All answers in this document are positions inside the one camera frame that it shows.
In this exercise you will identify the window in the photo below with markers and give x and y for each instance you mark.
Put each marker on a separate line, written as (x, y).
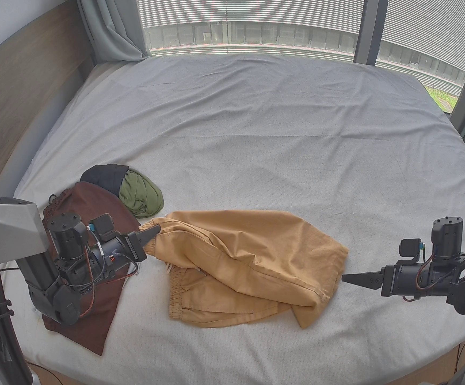
(256, 10)

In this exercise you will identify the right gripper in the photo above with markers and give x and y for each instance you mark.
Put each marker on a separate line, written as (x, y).
(409, 281)

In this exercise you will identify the brown shorts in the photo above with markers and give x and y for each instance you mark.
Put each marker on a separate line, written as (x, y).
(96, 319)

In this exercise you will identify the bed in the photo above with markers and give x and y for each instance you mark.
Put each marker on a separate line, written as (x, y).
(296, 134)

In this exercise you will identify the tan shorts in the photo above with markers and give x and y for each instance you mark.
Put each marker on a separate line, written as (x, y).
(256, 255)

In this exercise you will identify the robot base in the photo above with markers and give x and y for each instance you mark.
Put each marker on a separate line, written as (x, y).
(32, 377)

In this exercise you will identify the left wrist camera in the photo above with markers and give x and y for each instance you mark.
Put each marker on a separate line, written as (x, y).
(104, 225)

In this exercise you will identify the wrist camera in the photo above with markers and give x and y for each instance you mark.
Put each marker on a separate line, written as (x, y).
(411, 249)
(104, 225)

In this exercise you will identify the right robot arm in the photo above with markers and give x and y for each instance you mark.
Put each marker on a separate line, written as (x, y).
(447, 239)

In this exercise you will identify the black garment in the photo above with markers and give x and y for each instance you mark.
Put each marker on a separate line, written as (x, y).
(102, 179)

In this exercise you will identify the green garment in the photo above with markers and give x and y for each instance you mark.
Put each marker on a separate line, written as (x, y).
(140, 195)

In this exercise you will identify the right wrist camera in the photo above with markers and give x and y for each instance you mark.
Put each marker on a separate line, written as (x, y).
(411, 249)

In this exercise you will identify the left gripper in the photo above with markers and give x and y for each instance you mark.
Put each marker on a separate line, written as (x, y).
(114, 255)

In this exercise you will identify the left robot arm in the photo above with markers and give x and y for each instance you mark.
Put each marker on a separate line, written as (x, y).
(11, 231)

